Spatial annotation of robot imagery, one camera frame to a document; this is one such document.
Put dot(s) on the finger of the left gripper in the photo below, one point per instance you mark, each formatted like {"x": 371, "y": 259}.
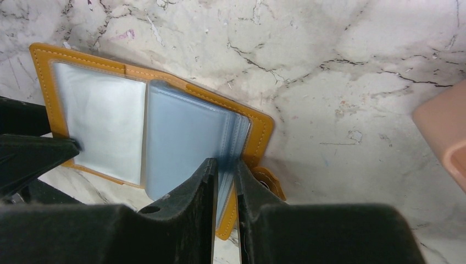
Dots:
{"x": 25, "y": 158}

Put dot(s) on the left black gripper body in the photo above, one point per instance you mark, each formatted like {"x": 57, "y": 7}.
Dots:
{"x": 28, "y": 119}

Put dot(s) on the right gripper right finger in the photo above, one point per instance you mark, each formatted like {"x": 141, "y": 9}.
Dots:
{"x": 272, "y": 231}

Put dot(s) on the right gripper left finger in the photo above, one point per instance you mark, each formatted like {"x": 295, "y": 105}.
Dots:
{"x": 177, "y": 228}

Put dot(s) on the yellow leather card holder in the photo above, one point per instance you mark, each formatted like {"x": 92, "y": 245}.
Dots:
{"x": 150, "y": 129}

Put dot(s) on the orange plastic file rack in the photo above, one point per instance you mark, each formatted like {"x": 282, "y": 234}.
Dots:
{"x": 441, "y": 121}

